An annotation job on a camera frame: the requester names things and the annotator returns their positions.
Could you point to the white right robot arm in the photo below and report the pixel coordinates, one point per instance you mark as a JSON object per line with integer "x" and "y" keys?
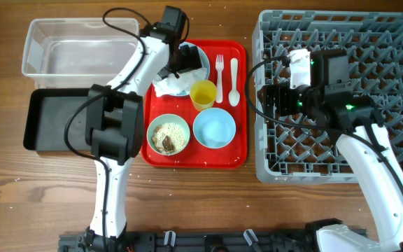
{"x": 320, "y": 88}

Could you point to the red serving tray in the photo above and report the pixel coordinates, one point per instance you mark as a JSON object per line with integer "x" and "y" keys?
{"x": 196, "y": 155}

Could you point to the white plastic spoon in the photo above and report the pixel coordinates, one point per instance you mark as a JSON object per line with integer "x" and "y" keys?
{"x": 234, "y": 96}

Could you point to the grey dishwasher rack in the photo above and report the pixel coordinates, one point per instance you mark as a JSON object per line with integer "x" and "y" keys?
{"x": 291, "y": 151}

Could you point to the green bowl with food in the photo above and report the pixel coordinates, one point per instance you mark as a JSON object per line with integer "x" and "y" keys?
{"x": 168, "y": 134}

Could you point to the clear plastic bin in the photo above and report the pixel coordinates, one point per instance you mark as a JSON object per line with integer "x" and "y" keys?
{"x": 74, "y": 52}

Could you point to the white plastic fork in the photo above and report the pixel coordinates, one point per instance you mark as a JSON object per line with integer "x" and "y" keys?
{"x": 219, "y": 66}

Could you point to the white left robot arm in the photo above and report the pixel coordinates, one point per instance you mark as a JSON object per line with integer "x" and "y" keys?
{"x": 115, "y": 131}

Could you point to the yellow plastic cup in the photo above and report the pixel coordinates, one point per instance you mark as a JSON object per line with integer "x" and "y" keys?
{"x": 203, "y": 94}

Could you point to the white napkin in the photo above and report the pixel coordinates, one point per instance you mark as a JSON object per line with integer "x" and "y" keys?
{"x": 174, "y": 86}

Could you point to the light blue bowl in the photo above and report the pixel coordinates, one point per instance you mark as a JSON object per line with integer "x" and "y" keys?
{"x": 214, "y": 128}

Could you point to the black plastic tray bin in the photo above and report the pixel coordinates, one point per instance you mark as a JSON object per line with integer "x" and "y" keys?
{"x": 49, "y": 111}

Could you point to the light blue plate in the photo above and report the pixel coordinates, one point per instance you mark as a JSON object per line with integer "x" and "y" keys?
{"x": 204, "y": 61}

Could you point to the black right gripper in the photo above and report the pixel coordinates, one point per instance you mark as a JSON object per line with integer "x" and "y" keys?
{"x": 276, "y": 93}

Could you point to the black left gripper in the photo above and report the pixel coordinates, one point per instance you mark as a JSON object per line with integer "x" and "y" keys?
{"x": 192, "y": 60}

